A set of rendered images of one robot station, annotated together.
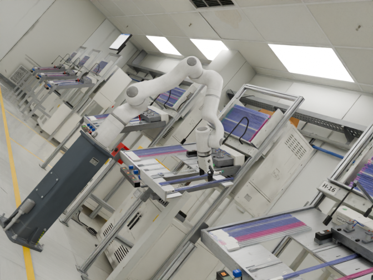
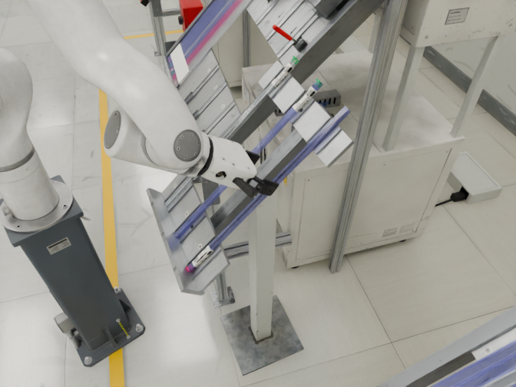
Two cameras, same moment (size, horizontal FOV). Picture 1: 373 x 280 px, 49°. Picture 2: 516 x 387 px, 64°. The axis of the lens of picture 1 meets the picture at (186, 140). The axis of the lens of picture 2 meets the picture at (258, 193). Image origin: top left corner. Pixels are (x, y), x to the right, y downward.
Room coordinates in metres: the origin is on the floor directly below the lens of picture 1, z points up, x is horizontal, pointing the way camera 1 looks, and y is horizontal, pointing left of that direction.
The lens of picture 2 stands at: (1.87, -0.36, 1.54)
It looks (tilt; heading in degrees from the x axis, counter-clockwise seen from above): 46 degrees down; 13
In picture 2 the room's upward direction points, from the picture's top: straight up
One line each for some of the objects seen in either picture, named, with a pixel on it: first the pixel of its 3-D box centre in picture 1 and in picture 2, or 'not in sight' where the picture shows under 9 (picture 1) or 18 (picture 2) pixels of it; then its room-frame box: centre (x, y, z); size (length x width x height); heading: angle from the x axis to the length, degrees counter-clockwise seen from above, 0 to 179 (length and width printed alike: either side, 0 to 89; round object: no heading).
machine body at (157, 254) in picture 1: (156, 249); (331, 158); (3.32, -0.37, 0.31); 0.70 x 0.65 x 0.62; 29
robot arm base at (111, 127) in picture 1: (107, 131); (24, 182); (2.48, 0.40, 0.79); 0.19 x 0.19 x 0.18
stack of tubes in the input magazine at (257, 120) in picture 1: (246, 125); not in sight; (3.21, -0.29, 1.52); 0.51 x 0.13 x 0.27; 29
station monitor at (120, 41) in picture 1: (121, 44); not in sight; (7.37, 2.03, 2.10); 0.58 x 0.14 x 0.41; 29
